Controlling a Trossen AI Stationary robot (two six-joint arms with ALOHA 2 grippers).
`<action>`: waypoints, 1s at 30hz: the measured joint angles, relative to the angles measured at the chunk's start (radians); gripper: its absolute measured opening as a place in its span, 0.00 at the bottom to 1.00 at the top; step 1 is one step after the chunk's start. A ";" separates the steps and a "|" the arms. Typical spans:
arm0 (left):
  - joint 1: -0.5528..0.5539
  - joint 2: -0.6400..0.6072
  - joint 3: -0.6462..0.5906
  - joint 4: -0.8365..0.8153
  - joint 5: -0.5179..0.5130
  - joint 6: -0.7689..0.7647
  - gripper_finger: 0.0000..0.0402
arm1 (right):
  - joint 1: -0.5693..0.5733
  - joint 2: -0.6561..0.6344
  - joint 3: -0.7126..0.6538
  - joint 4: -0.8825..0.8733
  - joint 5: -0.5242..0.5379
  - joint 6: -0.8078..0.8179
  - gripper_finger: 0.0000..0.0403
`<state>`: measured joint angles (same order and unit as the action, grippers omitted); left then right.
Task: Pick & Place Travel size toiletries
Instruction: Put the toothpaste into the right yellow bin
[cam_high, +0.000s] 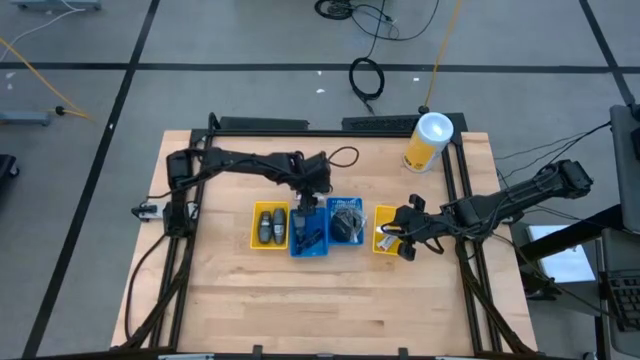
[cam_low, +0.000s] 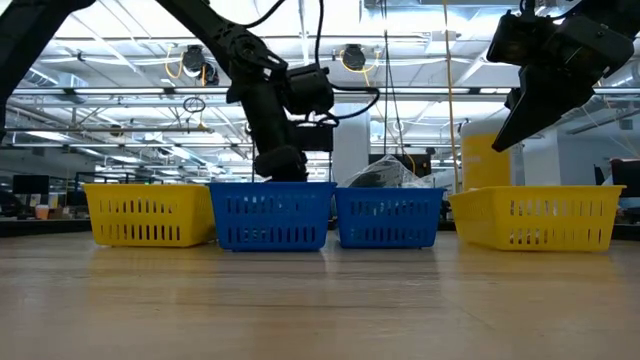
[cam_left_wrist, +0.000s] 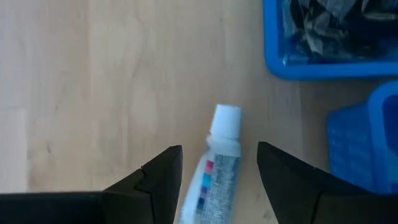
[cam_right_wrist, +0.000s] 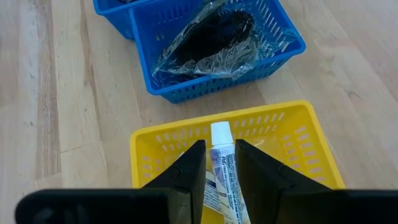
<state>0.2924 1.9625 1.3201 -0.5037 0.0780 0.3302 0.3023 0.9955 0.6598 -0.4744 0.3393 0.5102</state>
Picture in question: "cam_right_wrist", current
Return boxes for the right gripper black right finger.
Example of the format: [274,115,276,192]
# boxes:
[235,139,331,224]

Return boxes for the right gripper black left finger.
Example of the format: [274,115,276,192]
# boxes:
[142,139,206,224]

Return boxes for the yellow plastic basket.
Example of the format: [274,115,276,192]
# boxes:
[129,99,346,224]

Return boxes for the blue plastic basket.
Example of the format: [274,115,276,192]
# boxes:
[92,0,150,40]
[129,0,307,104]

